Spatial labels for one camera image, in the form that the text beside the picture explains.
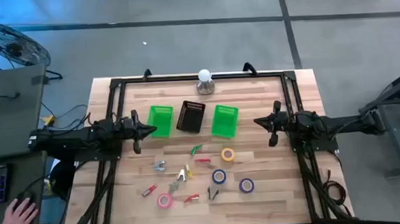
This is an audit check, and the black cable bundle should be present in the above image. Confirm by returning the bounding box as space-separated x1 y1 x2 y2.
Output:
65 159 121 224
299 148 352 221

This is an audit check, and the black staple remover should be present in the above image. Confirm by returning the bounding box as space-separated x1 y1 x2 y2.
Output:
206 185 221 201

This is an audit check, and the purple tape roll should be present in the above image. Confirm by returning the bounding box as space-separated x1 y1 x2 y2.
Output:
238 177 255 195

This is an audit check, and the black chair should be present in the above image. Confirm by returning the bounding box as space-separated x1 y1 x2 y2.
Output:
47 159 79 203

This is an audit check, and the thin black desk cable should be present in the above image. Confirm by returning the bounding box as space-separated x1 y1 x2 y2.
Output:
0 92 22 119

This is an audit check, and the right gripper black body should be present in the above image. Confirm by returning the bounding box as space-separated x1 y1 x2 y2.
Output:
266 99 292 148

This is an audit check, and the green plastic basket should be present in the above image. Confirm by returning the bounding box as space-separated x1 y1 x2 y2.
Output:
209 103 241 140
145 104 176 140

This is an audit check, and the grey desk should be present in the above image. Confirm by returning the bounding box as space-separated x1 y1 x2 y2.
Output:
0 64 51 160
0 150 51 224

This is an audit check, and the black fan power cable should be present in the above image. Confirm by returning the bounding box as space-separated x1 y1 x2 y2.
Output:
45 69 64 81

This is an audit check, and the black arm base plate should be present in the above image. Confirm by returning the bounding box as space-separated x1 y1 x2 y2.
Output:
292 139 340 153

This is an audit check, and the coiled dark cable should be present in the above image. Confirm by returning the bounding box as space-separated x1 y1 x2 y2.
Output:
321 167 349 209

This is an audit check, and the yellow cable connector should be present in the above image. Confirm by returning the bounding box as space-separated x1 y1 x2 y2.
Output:
41 114 56 127

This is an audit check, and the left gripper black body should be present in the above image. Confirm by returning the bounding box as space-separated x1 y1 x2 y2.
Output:
121 109 147 155

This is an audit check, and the yellow tape roll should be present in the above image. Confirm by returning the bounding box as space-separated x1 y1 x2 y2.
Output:
221 147 237 163

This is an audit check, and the black aluminium table frame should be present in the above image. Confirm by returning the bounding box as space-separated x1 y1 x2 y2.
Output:
81 65 353 224

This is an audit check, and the black computer mouse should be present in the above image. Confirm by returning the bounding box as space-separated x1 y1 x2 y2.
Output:
12 190 38 212

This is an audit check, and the white bulb on metal base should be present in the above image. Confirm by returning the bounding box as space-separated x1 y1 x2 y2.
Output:
195 68 217 97

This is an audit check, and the person's hand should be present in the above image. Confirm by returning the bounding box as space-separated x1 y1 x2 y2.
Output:
0 197 40 224

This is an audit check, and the grey metal cart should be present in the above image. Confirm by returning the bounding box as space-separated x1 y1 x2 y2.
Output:
356 66 400 180

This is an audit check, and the black plastic basket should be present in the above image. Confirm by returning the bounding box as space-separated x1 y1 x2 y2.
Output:
174 99 208 135

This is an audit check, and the black floor fan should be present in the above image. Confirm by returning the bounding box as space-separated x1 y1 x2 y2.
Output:
0 18 52 70

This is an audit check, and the pink tape roll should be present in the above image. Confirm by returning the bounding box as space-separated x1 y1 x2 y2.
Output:
156 192 173 210

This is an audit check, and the blue tape roll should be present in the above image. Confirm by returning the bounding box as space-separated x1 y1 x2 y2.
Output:
211 169 228 186

